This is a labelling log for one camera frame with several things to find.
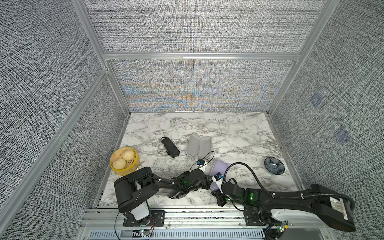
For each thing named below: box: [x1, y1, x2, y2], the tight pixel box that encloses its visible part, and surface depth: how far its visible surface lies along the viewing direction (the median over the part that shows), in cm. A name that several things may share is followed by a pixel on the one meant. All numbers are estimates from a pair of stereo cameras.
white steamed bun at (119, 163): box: [112, 158, 127, 170], surface depth 89 cm
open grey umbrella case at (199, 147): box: [185, 134, 213, 159], surface depth 103 cm
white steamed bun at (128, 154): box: [121, 148, 136, 162], surface depth 92 cm
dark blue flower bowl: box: [264, 156, 286, 175], surface depth 91 cm
